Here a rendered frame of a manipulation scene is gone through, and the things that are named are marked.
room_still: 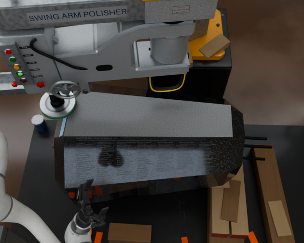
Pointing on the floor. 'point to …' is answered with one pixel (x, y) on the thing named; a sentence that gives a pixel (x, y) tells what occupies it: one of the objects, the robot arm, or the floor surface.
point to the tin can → (39, 123)
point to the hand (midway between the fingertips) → (96, 195)
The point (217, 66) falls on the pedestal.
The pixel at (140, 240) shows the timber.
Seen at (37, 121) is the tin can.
